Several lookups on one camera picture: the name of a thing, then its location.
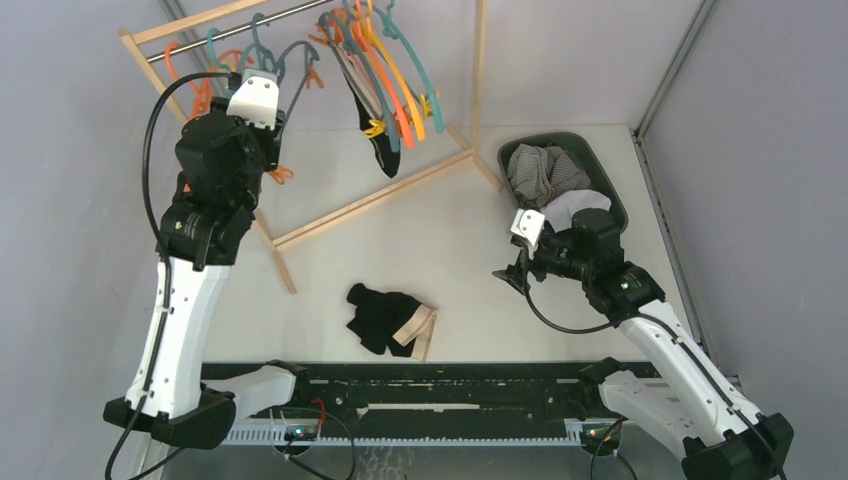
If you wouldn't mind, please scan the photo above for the white underwear black trim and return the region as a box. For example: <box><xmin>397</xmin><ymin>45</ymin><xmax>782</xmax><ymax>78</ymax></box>
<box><xmin>540</xmin><ymin>189</ymin><xmax>612</xmax><ymax>232</ymax></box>

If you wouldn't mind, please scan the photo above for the black underwear beige waistband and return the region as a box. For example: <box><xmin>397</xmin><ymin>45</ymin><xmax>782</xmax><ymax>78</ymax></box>
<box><xmin>346</xmin><ymin>283</ymin><xmax>438</xmax><ymax>362</ymax></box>

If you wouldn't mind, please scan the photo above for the slate blue clip hanger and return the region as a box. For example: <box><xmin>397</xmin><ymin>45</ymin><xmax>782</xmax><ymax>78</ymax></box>
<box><xmin>248</xmin><ymin>13</ymin><xmax>326</xmax><ymax>187</ymax></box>

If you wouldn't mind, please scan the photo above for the orange clip hanger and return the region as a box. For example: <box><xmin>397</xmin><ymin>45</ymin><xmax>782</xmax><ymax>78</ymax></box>
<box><xmin>164</xmin><ymin>41</ymin><xmax>255</xmax><ymax>119</ymax></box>

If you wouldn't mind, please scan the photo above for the teal hanger front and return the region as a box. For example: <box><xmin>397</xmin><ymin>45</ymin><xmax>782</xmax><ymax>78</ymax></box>
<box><xmin>206</xmin><ymin>27</ymin><xmax>241</xmax><ymax>73</ymax></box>

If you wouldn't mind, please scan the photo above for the teal hanger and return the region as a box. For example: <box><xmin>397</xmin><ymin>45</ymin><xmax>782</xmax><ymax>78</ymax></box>
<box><xmin>206</xmin><ymin>27</ymin><xmax>241</xmax><ymax>73</ymax></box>
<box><xmin>368</xmin><ymin>1</ymin><xmax>447</xmax><ymax>133</ymax></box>
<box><xmin>317</xmin><ymin>1</ymin><xmax>402</xmax><ymax>154</ymax></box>

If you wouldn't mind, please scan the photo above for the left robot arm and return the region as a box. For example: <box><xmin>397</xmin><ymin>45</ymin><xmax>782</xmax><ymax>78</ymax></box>
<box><xmin>103</xmin><ymin>97</ymin><xmax>313</xmax><ymax>450</ymax></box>

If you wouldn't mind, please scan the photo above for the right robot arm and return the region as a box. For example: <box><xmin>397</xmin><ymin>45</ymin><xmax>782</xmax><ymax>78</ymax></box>
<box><xmin>494</xmin><ymin>208</ymin><xmax>794</xmax><ymax>479</ymax></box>

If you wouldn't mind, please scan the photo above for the black hanging underwear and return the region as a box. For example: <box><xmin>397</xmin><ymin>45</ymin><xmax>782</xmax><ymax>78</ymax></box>
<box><xmin>345</xmin><ymin>77</ymin><xmax>401</xmax><ymax>178</ymax></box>

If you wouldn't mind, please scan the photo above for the yellow hanger on rack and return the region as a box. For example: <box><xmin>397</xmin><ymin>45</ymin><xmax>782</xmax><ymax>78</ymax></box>
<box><xmin>355</xmin><ymin>1</ymin><xmax>426</xmax><ymax>148</ymax></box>

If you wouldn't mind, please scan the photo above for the teal hanger back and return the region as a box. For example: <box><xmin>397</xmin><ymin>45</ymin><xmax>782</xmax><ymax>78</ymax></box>
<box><xmin>368</xmin><ymin>1</ymin><xmax>447</xmax><ymax>133</ymax></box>

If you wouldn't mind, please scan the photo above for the orange hanger on rack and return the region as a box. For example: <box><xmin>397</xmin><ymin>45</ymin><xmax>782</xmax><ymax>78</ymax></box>
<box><xmin>318</xmin><ymin>1</ymin><xmax>426</xmax><ymax>153</ymax></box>

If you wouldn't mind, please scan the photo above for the dark green laundry basket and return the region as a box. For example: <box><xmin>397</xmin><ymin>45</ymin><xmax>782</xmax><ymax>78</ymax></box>
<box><xmin>498</xmin><ymin>132</ymin><xmax>628</xmax><ymax>231</ymax></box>

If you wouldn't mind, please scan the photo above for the wooden clothes rack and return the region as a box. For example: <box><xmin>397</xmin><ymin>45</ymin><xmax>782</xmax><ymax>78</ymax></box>
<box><xmin>117</xmin><ymin>0</ymin><xmax>506</xmax><ymax>295</ymax></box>

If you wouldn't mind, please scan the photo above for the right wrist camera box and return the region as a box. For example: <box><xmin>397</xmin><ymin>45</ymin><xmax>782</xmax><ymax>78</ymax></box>
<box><xmin>509</xmin><ymin>209</ymin><xmax>546</xmax><ymax>256</ymax></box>

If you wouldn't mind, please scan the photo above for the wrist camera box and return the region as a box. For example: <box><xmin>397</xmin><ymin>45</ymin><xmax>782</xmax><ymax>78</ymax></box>
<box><xmin>226</xmin><ymin>68</ymin><xmax>280</xmax><ymax>131</ymax></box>
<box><xmin>509</xmin><ymin>209</ymin><xmax>546</xmax><ymax>256</ymax></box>

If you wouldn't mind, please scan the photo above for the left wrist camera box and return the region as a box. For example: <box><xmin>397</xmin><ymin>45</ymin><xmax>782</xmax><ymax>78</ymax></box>
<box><xmin>226</xmin><ymin>68</ymin><xmax>280</xmax><ymax>131</ymax></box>

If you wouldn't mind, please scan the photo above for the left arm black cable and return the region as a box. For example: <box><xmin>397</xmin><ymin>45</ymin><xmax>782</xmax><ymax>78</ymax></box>
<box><xmin>104</xmin><ymin>70</ymin><xmax>243</xmax><ymax>480</ymax></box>

